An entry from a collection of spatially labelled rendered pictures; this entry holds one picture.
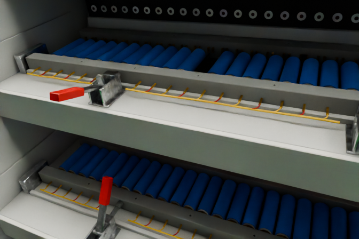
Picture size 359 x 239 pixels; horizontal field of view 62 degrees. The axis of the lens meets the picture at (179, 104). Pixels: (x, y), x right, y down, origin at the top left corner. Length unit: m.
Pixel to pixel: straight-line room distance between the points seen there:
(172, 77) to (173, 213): 0.18
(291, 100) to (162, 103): 0.14
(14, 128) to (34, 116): 0.09
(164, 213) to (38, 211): 0.20
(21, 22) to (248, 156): 0.37
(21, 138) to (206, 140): 0.33
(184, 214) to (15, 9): 0.37
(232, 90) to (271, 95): 0.04
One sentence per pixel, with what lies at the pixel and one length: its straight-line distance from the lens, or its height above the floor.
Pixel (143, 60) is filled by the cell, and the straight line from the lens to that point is 0.40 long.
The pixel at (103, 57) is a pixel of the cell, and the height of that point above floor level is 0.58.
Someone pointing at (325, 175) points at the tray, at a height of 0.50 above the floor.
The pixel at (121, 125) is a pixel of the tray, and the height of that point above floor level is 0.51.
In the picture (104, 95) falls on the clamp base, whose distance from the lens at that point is 0.35.
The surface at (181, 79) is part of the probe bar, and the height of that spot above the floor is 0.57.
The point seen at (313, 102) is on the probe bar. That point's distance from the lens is 0.32.
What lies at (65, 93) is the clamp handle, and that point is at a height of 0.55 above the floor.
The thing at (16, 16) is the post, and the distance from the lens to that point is 0.51.
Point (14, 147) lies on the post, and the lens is 0.53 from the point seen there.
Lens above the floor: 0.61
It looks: 12 degrees down
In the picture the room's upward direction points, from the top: 5 degrees clockwise
